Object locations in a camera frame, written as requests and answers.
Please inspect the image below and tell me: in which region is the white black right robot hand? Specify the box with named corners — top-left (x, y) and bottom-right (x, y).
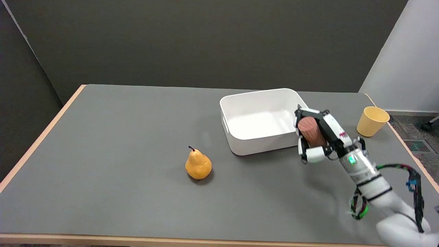
top-left (294, 105), bottom-right (366, 164)

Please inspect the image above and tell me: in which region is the brown wooden cylinder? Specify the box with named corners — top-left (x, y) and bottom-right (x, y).
top-left (298, 116), bottom-right (327, 148)

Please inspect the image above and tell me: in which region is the white plastic box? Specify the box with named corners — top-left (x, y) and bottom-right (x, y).
top-left (219, 88), bottom-right (309, 156)

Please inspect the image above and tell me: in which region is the yellow paper cup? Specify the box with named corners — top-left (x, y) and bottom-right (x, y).
top-left (356, 106), bottom-right (390, 138)

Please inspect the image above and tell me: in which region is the floor vent grille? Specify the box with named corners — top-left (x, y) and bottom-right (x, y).
top-left (404, 139), bottom-right (433, 153)

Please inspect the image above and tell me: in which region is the black chair caster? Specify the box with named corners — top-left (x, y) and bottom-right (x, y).
top-left (421, 116), bottom-right (439, 132)

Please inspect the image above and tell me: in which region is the yellow pear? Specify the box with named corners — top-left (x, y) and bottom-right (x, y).
top-left (185, 146), bottom-right (212, 180)

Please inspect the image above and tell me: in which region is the black cable bundle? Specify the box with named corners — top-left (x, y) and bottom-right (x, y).
top-left (349, 164), bottom-right (426, 234)

